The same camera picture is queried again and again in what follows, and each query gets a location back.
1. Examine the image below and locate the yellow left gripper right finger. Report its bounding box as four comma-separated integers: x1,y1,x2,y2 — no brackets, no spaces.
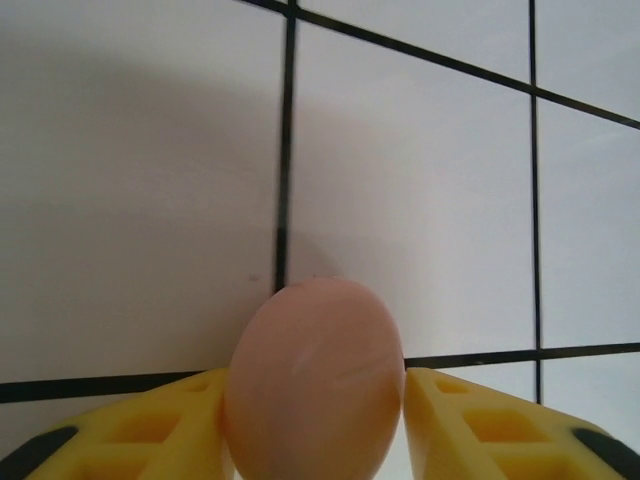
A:
403,366,640,480

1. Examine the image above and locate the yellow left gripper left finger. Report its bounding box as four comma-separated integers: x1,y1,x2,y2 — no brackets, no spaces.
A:
0,366,235,480

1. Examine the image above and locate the pink round earbud case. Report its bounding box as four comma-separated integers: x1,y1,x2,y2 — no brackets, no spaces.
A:
222,277,406,480

